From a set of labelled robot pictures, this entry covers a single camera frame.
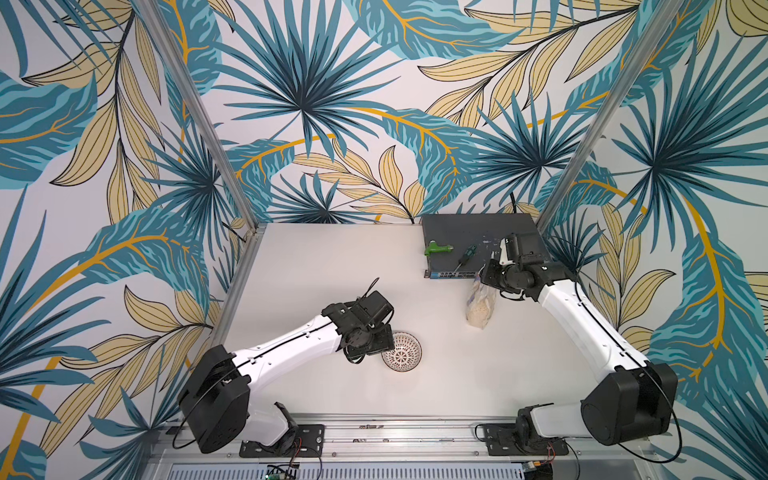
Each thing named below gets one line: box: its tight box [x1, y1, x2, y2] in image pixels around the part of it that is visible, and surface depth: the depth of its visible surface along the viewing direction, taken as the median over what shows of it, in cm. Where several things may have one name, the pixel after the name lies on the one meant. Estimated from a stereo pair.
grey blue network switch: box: [421, 213, 541, 279], surface depth 118 cm
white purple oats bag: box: [465, 276, 497, 330], surface depth 87 cm
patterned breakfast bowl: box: [381, 331, 423, 373], surface depth 87 cm
